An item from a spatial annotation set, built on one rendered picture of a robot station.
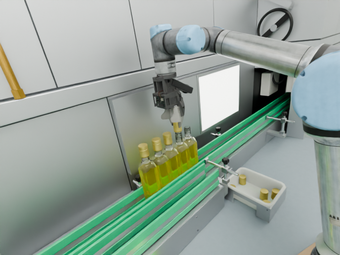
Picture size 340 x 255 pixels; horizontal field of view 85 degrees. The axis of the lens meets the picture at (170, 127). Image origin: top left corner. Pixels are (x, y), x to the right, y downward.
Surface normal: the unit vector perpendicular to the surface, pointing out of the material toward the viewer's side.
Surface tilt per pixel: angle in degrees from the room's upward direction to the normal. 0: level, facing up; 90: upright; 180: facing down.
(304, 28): 90
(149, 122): 90
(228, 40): 63
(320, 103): 80
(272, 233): 0
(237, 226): 0
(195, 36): 90
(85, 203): 90
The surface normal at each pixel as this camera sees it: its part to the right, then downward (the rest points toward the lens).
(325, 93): -0.77, 0.18
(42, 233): 0.66, 0.22
